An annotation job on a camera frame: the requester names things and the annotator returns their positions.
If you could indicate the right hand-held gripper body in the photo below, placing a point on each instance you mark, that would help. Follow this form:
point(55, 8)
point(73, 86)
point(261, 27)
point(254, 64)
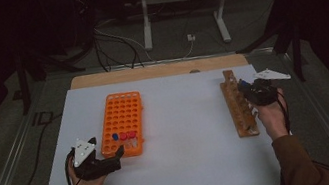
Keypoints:
point(264, 94)

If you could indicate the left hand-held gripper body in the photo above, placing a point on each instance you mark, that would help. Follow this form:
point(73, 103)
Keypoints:
point(97, 169)

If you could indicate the red capped test tube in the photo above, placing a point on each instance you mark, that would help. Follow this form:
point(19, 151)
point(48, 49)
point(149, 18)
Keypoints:
point(123, 136)
point(131, 134)

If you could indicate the wooden test tube rack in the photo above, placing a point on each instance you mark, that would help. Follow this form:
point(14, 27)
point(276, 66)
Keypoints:
point(238, 110)

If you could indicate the orange plastic test tube rack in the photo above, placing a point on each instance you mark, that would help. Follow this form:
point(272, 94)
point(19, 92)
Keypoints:
point(121, 116)

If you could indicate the person's right hand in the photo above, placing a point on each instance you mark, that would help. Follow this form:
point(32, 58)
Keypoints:
point(275, 118)

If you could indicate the black tripod stand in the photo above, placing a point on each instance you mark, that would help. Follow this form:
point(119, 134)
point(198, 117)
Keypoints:
point(24, 92)
point(295, 50)

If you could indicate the white board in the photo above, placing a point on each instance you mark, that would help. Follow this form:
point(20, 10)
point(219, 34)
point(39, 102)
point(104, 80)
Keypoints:
point(180, 137)

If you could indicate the white power plug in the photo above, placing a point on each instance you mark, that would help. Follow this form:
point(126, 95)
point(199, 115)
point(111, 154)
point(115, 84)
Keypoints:
point(191, 37)

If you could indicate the dark equipment tower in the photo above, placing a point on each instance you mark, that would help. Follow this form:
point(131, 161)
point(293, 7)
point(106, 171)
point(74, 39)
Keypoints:
point(83, 14)

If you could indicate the aluminium cross rail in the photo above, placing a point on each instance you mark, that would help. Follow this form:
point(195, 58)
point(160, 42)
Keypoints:
point(164, 60)

